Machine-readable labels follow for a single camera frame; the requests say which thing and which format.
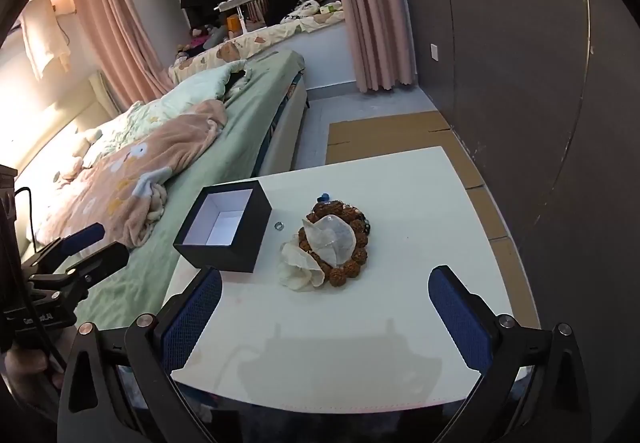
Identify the pink curtain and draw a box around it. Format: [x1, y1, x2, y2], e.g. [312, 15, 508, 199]
[67, 0, 173, 111]
[320, 0, 418, 94]

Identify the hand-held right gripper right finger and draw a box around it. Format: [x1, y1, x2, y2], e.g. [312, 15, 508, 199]
[428, 265, 593, 443]

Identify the black jewelry box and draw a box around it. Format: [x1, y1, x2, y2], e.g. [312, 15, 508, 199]
[172, 180, 273, 274]

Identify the black and white plush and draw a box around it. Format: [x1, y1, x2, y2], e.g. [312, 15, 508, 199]
[280, 0, 321, 24]

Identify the white lamp stand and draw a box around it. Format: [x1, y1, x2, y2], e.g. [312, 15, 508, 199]
[215, 0, 268, 36]

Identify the translucent white pouch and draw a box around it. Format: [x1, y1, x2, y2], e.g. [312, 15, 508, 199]
[302, 215, 357, 269]

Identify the brown bead bracelet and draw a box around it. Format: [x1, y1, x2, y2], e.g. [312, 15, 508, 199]
[298, 200, 370, 287]

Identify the person's left hand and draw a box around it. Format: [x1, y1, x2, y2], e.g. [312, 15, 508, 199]
[0, 348, 65, 390]

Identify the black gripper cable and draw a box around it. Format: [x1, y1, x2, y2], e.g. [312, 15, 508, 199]
[14, 187, 68, 371]

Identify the cream fabric pouch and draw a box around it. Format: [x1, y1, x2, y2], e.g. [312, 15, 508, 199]
[277, 240, 327, 293]

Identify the peach floral blanket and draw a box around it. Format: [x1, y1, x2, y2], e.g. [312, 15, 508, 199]
[35, 99, 228, 249]

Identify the white plush toy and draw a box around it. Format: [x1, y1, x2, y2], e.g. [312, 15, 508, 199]
[60, 128, 103, 178]

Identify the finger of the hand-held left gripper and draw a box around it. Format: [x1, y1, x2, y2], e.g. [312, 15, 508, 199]
[21, 224, 105, 274]
[27, 243, 130, 306]

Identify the beige padded headboard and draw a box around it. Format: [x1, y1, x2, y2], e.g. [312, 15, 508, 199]
[0, 73, 121, 174]

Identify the flat cardboard sheet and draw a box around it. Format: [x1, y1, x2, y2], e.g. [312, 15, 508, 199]
[326, 110, 543, 329]

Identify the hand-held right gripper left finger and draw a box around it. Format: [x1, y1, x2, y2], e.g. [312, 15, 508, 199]
[56, 267, 223, 443]

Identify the pale green pillow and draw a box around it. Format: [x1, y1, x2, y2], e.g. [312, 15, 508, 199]
[75, 60, 251, 164]

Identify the bed with green sheet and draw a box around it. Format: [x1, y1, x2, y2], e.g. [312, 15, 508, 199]
[0, 50, 308, 329]

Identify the heap of plush toys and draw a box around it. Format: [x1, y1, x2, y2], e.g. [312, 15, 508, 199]
[175, 25, 228, 58]

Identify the printed bench cushion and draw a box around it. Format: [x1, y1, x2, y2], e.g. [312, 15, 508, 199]
[167, 8, 348, 81]

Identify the white hanging towel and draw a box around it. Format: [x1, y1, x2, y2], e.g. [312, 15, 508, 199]
[20, 0, 72, 81]

